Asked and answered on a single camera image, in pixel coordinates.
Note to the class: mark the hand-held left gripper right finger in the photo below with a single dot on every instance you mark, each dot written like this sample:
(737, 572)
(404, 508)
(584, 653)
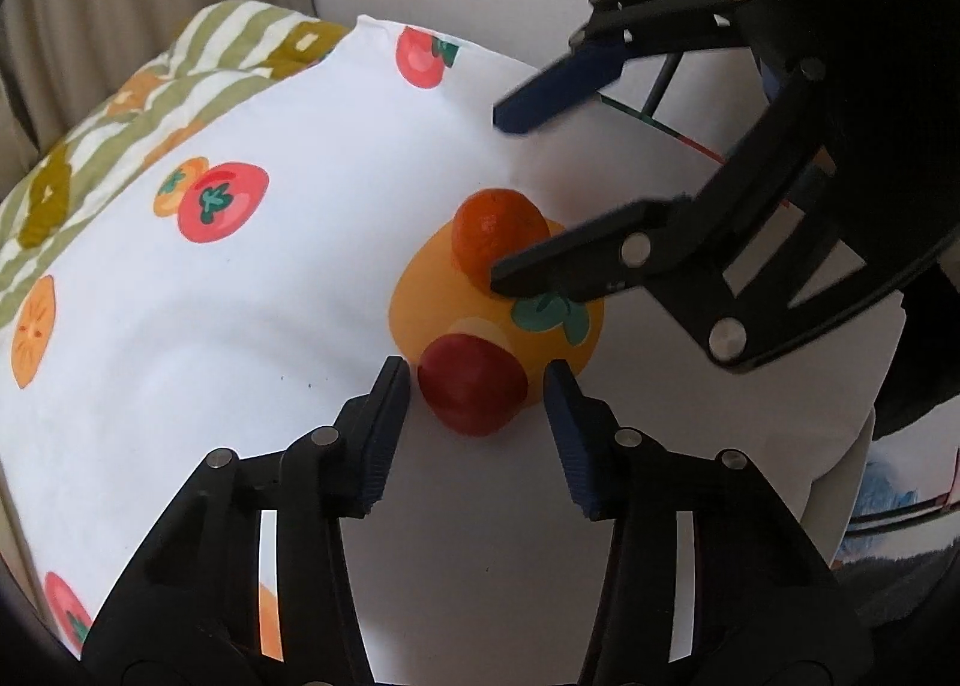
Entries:
(574, 431)

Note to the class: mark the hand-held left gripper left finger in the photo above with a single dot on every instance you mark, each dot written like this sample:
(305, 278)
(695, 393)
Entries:
(379, 431)

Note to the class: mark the black metal stand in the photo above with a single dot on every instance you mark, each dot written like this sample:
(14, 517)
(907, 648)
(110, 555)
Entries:
(660, 89)

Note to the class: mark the printed mountain picture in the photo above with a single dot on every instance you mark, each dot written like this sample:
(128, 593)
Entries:
(900, 498)

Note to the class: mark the orange mandarin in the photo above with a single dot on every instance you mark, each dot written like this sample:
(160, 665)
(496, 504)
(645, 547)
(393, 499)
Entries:
(499, 236)

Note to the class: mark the red round fruit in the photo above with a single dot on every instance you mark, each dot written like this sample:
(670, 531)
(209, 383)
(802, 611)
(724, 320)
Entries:
(469, 386)

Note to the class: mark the green striped floral blanket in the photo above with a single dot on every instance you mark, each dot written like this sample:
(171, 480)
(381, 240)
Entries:
(112, 123)

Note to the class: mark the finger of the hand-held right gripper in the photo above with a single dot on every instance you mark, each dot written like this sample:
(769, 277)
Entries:
(562, 89)
(577, 258)

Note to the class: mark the white fruit print cloth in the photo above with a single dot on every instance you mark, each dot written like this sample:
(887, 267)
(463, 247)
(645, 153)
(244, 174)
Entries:
(262, 326)

